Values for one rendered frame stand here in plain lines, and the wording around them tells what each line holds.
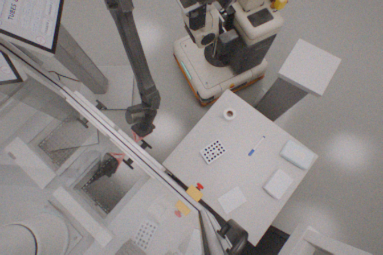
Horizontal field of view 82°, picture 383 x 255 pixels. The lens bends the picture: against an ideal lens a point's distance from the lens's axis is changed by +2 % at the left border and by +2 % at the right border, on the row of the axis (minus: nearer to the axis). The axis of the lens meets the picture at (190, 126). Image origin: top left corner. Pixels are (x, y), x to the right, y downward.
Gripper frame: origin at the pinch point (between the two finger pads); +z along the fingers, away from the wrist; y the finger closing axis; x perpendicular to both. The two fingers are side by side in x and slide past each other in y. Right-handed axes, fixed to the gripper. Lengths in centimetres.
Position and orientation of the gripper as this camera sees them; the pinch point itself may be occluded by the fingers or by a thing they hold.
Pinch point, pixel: (138, 139)
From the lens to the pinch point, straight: 108.2
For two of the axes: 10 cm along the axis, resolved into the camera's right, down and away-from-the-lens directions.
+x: 7.4, 6.4, -1.9
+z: -4.1, 6.6, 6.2
